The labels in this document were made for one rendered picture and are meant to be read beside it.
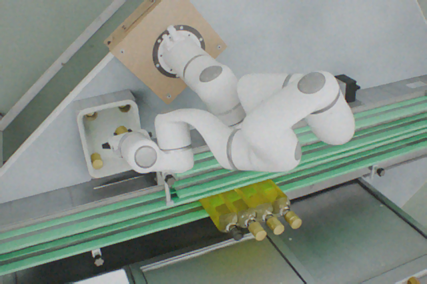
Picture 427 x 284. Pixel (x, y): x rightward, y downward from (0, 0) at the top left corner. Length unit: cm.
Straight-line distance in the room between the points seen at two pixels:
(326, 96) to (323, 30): 84
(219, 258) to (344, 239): 42
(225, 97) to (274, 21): 54
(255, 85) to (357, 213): 82
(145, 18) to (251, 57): 43
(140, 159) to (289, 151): 33
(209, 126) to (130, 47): 41
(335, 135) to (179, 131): 33
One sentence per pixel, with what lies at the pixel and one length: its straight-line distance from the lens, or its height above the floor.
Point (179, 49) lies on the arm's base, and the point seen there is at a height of 93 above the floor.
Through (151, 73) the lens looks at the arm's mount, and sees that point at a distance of 133.
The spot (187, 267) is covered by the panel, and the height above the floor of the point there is 106.
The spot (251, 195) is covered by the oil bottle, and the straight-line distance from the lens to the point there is 143.
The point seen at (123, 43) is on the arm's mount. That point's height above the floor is 85.
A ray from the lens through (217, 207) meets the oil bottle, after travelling 138.
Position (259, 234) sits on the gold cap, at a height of 116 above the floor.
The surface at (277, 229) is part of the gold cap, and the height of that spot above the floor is 116.
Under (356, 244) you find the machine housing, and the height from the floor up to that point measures 118.
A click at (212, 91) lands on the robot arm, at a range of 105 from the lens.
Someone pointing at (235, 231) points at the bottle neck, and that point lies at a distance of 131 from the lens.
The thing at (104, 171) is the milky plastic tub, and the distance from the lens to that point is 143.
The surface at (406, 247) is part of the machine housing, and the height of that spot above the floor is 127.
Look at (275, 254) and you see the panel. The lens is 145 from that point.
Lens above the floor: 206
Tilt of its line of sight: 55 degrees down
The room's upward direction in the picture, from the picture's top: 138 degrees clockwise
